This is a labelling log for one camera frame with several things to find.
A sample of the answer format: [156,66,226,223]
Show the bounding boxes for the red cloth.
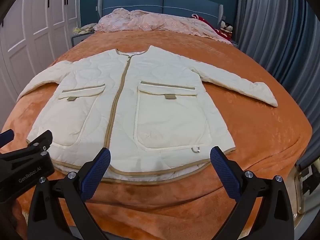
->
[191,14,232,42]

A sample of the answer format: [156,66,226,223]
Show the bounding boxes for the blue upholstered headboard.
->
[97,0,223,25]

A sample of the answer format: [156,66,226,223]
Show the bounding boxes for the orange plush blanket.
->
[0,29,313,240]

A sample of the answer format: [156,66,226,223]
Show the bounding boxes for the grey curtain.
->
[236,0,320,170]

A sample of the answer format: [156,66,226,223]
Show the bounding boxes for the pink floral quilt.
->
[94,8,233,45]

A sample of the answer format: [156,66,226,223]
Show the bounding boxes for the plush toy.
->
[220,20,234,33]

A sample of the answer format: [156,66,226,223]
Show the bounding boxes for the white wardrobe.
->
[0,0,82,95]

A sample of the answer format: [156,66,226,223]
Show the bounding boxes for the cream quilted jacket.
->
[17,45,278,183]

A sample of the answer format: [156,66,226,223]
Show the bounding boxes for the pale yellow cloths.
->
[72,23,98,35]

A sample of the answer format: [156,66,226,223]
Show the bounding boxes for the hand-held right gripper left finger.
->
[27,147,112,240]

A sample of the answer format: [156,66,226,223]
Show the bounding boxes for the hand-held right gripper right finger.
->
[210,146,295,240]

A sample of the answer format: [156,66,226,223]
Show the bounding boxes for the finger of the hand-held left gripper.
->
[0,130,53,164]
[0,129,15,144]

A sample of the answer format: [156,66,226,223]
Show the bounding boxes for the beige glossy furniture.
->
[292,152,320,215]

